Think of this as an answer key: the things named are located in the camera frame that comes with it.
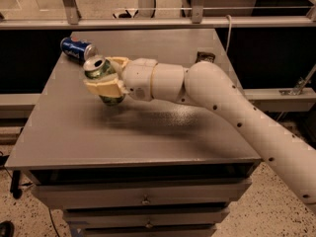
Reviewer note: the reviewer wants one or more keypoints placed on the green soda can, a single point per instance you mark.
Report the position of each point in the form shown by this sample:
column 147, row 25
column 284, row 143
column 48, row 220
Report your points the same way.
column 96, row 68

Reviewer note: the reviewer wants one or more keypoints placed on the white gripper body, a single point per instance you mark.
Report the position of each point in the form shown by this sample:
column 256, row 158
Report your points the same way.
column 138, row 78

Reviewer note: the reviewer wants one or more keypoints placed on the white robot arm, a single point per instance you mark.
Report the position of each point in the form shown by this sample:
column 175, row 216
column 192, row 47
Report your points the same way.
column 206, row 85

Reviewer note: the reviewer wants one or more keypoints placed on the metal bracket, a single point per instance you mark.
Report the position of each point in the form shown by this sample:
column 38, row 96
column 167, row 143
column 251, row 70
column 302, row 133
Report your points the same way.
column 300, row 85

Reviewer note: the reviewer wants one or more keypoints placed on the grey drawer cabinet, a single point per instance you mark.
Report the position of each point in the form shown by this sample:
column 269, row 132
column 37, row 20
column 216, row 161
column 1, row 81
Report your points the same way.
column 73, row 138

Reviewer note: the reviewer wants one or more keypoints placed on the middle drawer with lock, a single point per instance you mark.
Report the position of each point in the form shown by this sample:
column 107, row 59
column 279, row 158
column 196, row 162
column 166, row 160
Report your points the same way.
column 146, row 216

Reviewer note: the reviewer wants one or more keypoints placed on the drawer with lock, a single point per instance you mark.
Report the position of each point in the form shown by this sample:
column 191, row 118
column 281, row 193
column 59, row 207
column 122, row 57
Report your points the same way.
column 146, row 216
column 141, row 193

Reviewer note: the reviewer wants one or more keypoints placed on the grey metal railing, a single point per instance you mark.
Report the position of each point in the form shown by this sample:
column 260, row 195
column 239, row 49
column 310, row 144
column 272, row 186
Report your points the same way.
column 129, row 14

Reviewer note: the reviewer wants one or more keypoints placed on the blue soda can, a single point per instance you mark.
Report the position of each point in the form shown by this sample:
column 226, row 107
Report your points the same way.
column 78, row 48

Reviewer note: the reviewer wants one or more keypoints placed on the top drawer with lock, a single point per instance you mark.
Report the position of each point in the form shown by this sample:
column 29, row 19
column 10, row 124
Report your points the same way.
column 141, row 193

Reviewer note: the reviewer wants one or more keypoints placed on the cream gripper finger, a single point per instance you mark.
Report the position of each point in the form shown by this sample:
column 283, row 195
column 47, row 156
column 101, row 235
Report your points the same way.
column 118, row 63
column 108, row 86

